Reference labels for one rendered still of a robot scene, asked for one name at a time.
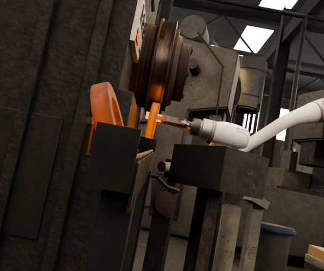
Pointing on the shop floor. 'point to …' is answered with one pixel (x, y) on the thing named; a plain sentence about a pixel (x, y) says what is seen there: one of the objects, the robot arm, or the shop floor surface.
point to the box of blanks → (288, 220)
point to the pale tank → (251, 90)
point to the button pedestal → (252, 233)
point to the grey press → (321, 158)
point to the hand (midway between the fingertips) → (153, 116)
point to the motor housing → (159, 230)
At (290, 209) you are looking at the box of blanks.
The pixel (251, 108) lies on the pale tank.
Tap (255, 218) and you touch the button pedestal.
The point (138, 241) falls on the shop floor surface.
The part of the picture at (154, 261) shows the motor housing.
